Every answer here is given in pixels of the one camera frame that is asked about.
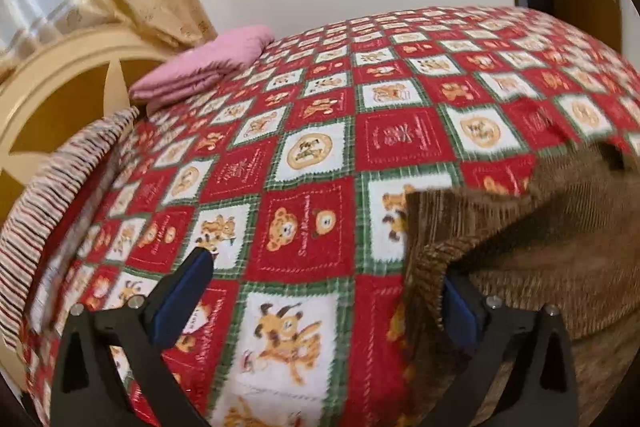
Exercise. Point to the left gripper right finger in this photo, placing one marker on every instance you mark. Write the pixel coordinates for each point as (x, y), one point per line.
(541, 389)

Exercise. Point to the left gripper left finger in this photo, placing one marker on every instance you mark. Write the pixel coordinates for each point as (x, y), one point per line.
(86, 388)

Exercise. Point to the brown knitted sweater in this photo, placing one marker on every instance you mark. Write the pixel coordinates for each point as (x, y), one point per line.
(571, 239)

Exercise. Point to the striped pillow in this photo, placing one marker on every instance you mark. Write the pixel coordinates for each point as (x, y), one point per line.
(42, 206)

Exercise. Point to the cream wooden headboard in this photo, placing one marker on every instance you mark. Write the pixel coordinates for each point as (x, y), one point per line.
(62, 88)

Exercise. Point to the red patchwork bear bedspread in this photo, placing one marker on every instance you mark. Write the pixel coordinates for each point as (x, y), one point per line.
(295, 175)

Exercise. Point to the folded pink blanket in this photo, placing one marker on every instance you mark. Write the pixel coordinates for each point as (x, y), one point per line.
(200, 69)

